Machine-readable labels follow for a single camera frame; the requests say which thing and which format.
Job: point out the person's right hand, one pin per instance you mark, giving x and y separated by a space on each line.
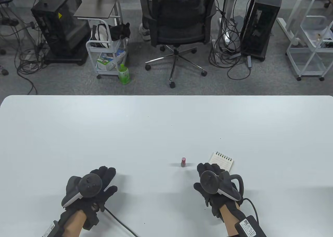
208 166

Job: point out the person's left hand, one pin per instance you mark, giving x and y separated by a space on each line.
106 177

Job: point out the spiral lined notebook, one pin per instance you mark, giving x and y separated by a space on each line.
221 162

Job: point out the red flower pattern stamp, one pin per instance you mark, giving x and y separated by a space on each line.
183 162

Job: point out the person's right forearm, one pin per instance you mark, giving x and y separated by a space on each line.
230 221

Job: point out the person's left forearm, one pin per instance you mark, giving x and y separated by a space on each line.
74 224

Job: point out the black tracking controller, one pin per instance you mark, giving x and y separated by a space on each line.
209 182
89 186

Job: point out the black wrist sensor box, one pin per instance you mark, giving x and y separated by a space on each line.
249 228
50 230

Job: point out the green plastic bottle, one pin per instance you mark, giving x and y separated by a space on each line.
124 75

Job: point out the white rolling cart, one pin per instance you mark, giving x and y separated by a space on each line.
309 73
106 73

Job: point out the green and white box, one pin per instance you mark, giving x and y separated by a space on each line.
105 62

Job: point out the white power strip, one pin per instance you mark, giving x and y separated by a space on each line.
214 52

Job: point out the black bag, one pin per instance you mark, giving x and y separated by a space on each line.
118 31

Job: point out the black mesh office chair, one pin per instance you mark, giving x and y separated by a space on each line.
179 13

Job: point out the white desk leg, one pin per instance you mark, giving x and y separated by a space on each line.
286 30

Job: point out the black glass computer tower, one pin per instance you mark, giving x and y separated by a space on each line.
59 26

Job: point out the grey desk column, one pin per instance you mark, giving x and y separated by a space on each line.
230 0

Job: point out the dark side table top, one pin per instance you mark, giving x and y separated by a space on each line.
96 5

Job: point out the black power strip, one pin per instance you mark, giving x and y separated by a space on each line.
9 21

